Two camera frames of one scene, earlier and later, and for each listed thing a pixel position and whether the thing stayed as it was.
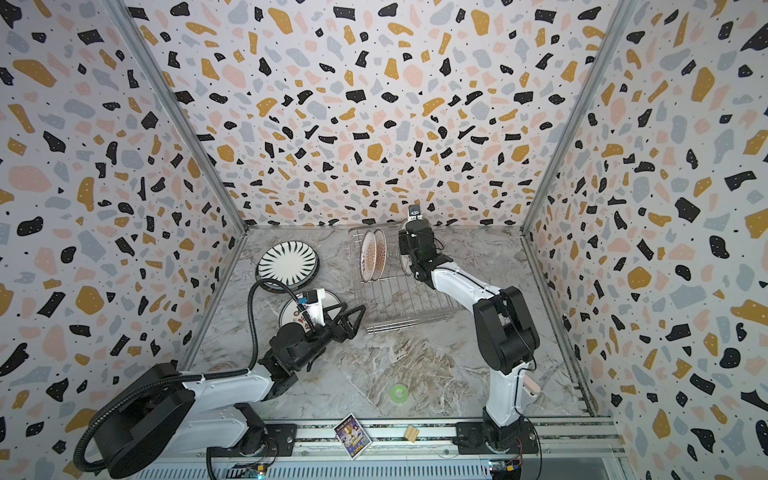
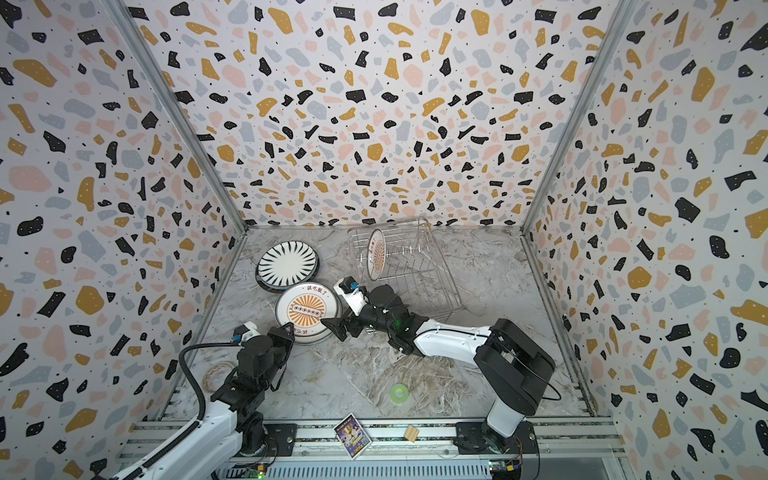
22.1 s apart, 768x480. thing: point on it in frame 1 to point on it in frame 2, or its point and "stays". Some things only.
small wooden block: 411,433 stays
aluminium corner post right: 619,16 stays
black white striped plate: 293,263 stays
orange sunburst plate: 381,254 to 304,306
